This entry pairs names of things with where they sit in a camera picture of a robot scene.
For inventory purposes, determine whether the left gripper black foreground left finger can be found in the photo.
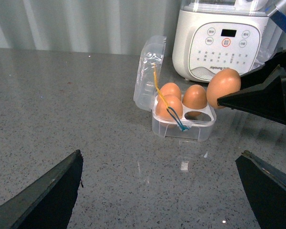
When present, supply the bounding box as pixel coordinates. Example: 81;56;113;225
0;150;83;229

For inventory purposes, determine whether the left gripper black foreground right finger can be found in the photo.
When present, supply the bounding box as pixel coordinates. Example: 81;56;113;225
235;150;286;229

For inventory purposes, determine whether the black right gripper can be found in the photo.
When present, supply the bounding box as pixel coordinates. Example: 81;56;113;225
217;50;286;125

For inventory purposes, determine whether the brown egg carried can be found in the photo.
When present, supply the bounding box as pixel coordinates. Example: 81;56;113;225
206;69;241;109

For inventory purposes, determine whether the clear plastic egg box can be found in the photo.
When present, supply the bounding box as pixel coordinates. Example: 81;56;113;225
133;35;216;141

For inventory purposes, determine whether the brown egg back right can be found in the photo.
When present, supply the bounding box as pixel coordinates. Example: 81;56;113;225
182;84;207;110

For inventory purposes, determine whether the brown egg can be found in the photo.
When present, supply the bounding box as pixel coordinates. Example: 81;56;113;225
182;84;207;110
160;82;182;102
155;94;183;121

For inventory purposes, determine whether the brown egg front left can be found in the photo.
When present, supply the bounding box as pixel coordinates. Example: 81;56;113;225
155;94;183;121

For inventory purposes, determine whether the brown egg back left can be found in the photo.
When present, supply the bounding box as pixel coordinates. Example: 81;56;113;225
160;82;182;102

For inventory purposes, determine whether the clear plastic bag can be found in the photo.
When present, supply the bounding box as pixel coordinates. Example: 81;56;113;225
251;45;283;70

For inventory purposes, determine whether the white Joyoung blender appliance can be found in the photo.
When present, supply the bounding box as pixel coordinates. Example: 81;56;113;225
172;0;281;82

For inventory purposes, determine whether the blue rubber band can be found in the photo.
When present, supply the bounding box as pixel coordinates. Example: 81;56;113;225
166;106;189;131

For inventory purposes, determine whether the yellow rubber band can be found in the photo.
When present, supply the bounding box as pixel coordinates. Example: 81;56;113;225
152;63;170;111

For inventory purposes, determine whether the grey curtain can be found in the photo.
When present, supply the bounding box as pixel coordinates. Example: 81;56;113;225
0;0;181;55

